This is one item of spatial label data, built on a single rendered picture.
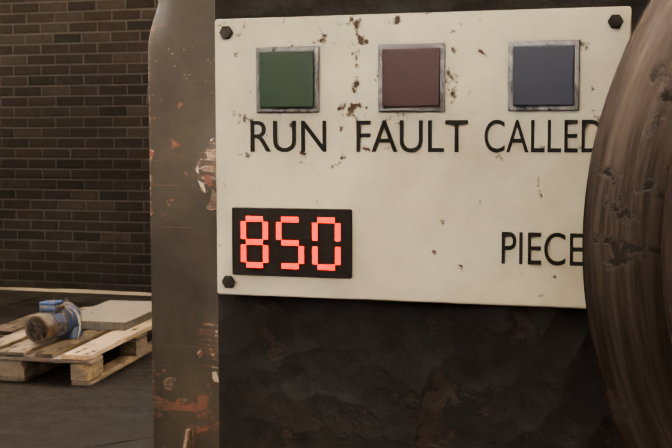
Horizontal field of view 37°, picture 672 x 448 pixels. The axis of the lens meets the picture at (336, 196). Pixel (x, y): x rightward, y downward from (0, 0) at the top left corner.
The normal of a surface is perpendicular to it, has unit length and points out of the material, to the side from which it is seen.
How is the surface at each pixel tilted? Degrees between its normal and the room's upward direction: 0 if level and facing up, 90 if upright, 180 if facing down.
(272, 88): 90
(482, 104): 90
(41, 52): 90
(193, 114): 90
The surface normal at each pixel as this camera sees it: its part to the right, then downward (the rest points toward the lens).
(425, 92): -0.25, 0.07
